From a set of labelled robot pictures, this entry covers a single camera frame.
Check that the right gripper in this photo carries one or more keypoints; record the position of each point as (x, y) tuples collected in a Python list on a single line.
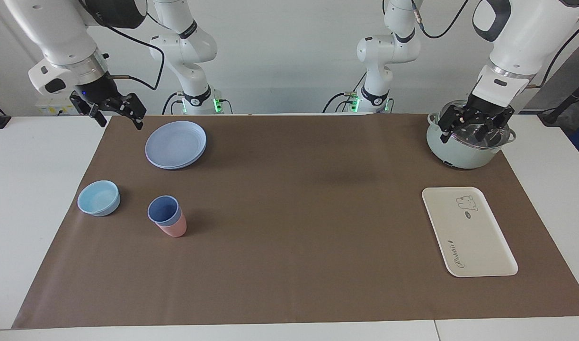
[(99, 89)]

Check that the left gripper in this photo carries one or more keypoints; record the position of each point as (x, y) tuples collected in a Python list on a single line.
[(484, 106)]

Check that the cream rectangular tray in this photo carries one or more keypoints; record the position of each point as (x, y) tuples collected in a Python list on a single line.
[(469, 232)]

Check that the blue plastic cup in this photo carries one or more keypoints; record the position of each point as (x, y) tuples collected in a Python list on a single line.
[(164, 211)]

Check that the pink plastic cup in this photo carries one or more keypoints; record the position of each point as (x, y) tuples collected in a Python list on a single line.
[(174, 229)]

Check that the glass pot lid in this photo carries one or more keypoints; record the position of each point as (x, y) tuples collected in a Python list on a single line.
[(469, 141)]

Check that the pale green cooking pot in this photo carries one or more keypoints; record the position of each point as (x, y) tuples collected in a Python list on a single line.
[(459, 158)]

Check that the blue plastic plate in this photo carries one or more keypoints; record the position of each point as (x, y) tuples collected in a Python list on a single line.
[(174, 143), (201, 154)]

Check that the light blue bowl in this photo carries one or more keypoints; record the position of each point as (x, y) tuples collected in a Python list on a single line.
[(99, 198)]

